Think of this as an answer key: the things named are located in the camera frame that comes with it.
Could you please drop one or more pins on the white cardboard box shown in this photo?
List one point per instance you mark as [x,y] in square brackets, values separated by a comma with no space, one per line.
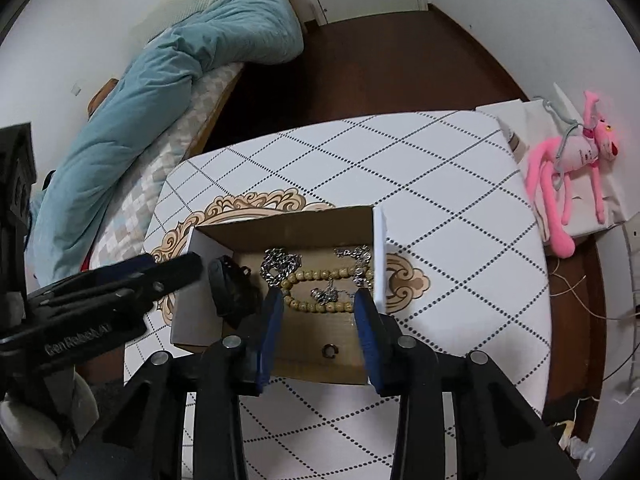
[319,258]

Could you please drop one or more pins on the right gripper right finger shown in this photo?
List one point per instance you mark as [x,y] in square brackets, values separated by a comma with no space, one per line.
[498,434]

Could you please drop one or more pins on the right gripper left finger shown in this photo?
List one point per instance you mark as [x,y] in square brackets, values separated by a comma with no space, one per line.
[143,439]

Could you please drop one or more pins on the checkered bed sheet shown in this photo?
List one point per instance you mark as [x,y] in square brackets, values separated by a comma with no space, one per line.
[123,228]

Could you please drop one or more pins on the teal quilted duvet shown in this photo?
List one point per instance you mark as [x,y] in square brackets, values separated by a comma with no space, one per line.
[152,94]

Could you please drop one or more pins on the brown pillow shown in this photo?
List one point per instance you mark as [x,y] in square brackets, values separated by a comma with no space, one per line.
[101,95]

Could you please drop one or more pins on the pink panther plush toy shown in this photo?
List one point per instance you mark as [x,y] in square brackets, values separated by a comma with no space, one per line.
[584,146]

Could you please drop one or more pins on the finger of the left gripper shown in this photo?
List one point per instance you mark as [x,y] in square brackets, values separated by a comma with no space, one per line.
[106,274]
[139,288]

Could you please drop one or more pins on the white patterned tablecloth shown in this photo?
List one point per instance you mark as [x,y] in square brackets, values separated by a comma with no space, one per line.
[465,265]

